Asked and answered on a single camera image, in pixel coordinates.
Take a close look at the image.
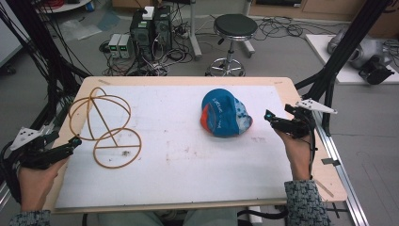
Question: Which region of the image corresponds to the person's right hand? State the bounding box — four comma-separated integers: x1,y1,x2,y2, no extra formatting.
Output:
274,128,314,182

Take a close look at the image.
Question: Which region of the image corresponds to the white table mat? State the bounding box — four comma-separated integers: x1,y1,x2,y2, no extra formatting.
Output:
55,84,295,210

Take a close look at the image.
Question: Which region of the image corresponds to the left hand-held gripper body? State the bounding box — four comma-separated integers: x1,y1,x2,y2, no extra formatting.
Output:
8,126,60,170

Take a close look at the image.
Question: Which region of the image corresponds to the white floor board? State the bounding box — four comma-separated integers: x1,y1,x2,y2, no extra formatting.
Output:
304,33,399,86

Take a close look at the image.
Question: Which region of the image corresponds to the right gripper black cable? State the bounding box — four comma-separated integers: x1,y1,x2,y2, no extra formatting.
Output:
300,107,318,181

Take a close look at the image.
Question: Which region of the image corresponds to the aluminium rail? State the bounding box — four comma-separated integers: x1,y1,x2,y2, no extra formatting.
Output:
313,109,371,226

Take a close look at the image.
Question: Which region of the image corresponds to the black computer tower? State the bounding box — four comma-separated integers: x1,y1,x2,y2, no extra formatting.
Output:
129,8,155,62
152,6,173,53

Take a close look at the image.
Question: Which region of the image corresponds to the black round stool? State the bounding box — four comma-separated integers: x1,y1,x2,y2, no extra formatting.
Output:
204,13,259,78

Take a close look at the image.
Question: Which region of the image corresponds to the person's left hand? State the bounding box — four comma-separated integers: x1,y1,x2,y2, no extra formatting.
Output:
17,156,70,212

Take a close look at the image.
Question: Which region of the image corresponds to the black metal frame post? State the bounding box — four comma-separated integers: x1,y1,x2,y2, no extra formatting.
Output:
6,0,90,133
295,0,391,137

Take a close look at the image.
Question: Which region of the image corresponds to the grey and black device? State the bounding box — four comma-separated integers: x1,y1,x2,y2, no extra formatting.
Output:
327,29,396,86

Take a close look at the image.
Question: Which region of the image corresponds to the blue and orange cap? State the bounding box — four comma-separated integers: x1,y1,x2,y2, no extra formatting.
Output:
199,88,254,138

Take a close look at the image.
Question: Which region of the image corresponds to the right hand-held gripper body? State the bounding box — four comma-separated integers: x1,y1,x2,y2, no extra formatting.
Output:
283,98,339,139

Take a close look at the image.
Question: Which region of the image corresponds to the tangle of floor cables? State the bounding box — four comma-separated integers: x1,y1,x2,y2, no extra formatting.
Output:
253,15,344,42

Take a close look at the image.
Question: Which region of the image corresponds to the wooden wire hat stand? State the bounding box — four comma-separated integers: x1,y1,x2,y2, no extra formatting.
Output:
68,87,143,170

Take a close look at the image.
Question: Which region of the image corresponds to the small white power box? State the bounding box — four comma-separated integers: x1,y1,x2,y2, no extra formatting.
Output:
107,33,122,59
118,33,134,59

